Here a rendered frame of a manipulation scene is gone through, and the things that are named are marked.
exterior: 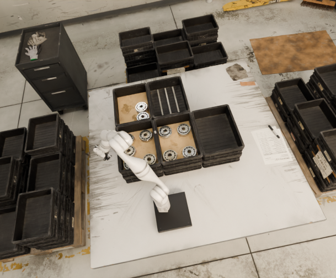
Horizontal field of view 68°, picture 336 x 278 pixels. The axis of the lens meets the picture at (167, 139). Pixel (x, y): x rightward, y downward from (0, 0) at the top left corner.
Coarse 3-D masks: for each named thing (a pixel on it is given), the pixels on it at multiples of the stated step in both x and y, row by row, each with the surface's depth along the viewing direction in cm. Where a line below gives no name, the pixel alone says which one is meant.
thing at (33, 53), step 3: (39, 45) 263; (27, 48) 260; (30, 48) 260; (33, 48) 260; (36, 48) 260; (30, 51) 258; (33, 51) 257; (36, 51) 258; (39, 51) 258; (27, 54) 256; (30, 54) 256; (33, 54) 256; (36, 54) 256; (30, 57) 254; (33, 57) 253; (36, 57) 254; (30, 60) 252
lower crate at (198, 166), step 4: (192, 164) 181; (196, 164) 182; (200, 164) 187; (172, 168) 181; (176, 168) 181; (180, 168) 183; (184, 168) 186; (188, 168) 186; (192, 168) 189; (196, 168) 190; (200, 168) 190; (164, 172) 186; (168, 172) 186; (172, 172) 189; (176, 172) 190; (180, 172) 190
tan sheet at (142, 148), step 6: (132, 132) 200; (138, 132) 199; (138, 138) 196; (138, 144) 193; (144, 144) 193; (150, 144) 192; (138, 150) 190; (144, 150) 190; (150, 150) 189; (138, 156) 188; (156, 156) 186
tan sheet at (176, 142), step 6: (174, 126) 199; (174, 132) 196; (162, 138) 194; (168, 138) 193; (174, 138) 193; (180, 138) 192; (186, 138) 192; (192, 138) 191; (162, 144) 191; (168, 144) 191; (174, 144) 190; (180, 144) 190; (186, 144) 189; (192, 144) 189; (162, 150) 188; (174, 150) 187; (180, 150) 187; (162, 156) 186; (180, 156) 184
